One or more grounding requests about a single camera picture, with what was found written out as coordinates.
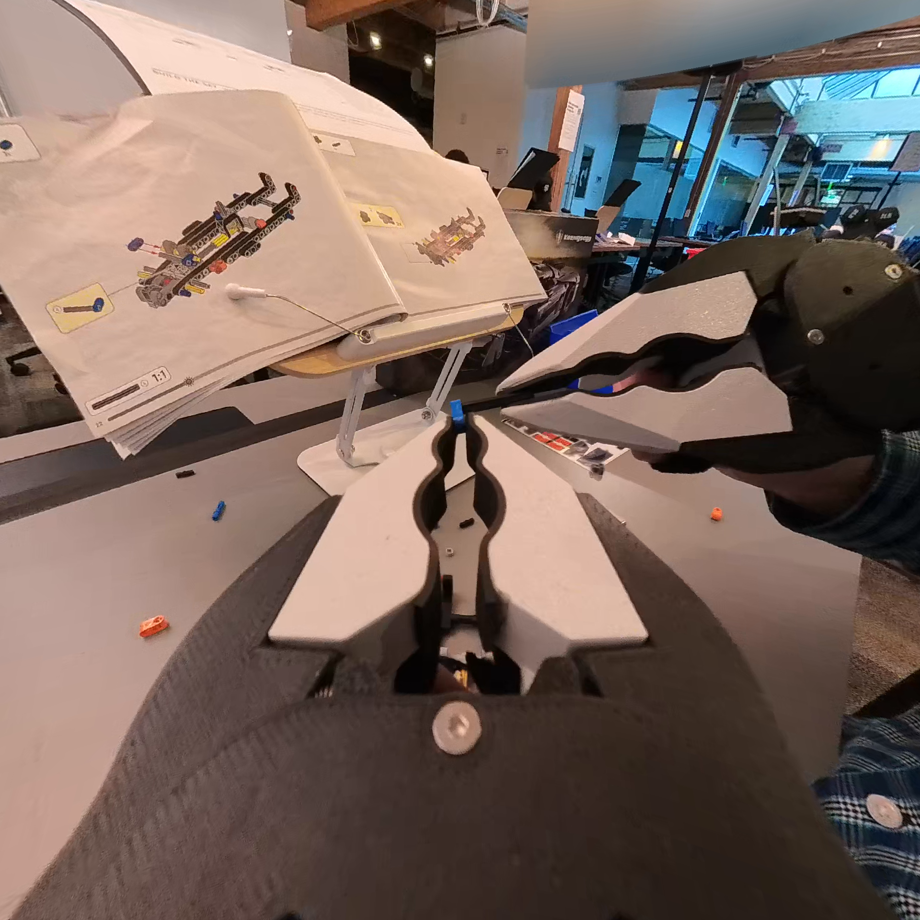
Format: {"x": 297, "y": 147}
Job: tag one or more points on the black printed crate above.
{"x": 546, "y": 233}

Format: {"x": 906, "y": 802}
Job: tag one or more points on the blue two-hole lego liftarm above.
{"x": 457, "y": 415}

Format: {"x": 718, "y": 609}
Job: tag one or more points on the person's plaid shirt torso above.
{"x": 877, "y": 790}

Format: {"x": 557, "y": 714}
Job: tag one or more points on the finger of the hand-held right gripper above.
{"x": 683, "y": 417}
{"x": 661, "y": 309}

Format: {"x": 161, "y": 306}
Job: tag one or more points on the blue storage bin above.
{"x": 571, "y": 332}

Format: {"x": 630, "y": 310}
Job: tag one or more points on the blue red printed sheet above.
{"x": 568, "y": 442}

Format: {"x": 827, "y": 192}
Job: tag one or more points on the black dumbbell rack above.
{"x": 862, "y": 219}

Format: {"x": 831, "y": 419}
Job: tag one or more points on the person's right hand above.
{"x": 812, "y": 485}

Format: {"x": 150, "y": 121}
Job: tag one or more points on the person's right forearm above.
{"x": 877, "y": 517}

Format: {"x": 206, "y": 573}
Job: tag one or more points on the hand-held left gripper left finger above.
{"x": 345, "y": 575}

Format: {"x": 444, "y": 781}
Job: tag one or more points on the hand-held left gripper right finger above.
{"x": 568, "y": 575}

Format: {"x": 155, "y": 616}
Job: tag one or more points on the white plastic peg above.
{"x": 241, "y": 291}

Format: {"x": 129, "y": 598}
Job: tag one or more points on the lego instruction booklet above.
{"x": 144, "y": 180}

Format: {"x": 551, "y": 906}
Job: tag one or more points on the orange lego connector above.
{"x": 153, "y": 625}

